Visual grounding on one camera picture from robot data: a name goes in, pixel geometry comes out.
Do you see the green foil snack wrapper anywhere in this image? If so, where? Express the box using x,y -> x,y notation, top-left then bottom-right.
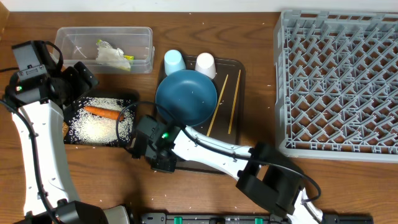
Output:
96,39 -> 134,66

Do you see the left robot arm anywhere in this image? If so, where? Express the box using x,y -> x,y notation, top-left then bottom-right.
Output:
1,62 -> 130,223

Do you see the clear plastic bin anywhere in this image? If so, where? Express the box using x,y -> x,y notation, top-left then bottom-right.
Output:
52,27 -> 155,74

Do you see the dark blue plate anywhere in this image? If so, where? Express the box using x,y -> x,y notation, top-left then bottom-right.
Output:
155,70 -> 218,126

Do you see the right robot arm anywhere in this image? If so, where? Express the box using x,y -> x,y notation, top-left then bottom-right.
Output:
134,121 -> 323,223

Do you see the left wooden chopstick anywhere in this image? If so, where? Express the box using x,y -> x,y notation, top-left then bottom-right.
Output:
206,74 -> 229,136

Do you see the dark brown serving tray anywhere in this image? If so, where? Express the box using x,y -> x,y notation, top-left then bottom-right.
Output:
152,55 -> 246,174

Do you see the orange carrot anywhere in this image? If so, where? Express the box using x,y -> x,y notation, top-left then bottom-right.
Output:
83,106 -> 124,121

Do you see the grey dishwasher rack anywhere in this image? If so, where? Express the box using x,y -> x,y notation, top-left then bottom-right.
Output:
274,10 -> 397,163

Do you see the white cup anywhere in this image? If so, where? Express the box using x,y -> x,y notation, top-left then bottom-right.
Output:
195,52 -> 216,79

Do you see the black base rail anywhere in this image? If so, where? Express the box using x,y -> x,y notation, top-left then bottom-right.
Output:
135,213 -> 374,224

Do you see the brown textured food piece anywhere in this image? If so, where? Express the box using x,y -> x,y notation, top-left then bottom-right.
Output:
62,122 -> 69,138

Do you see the black waste tray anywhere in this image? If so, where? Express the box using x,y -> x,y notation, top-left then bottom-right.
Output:
62,88 -> 140,148

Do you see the white rice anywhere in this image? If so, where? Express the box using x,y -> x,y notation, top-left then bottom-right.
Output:
64,97 -> 136,147

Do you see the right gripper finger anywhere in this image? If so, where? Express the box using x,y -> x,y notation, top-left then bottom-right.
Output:
150,155 -> 177,173
126,136 -> 147,159

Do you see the white napkin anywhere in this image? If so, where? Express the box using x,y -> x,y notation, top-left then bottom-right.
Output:
96,47 -> 131,71

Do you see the light blue cup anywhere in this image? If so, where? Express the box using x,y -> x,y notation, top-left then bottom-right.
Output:
164,50 -> 186,76

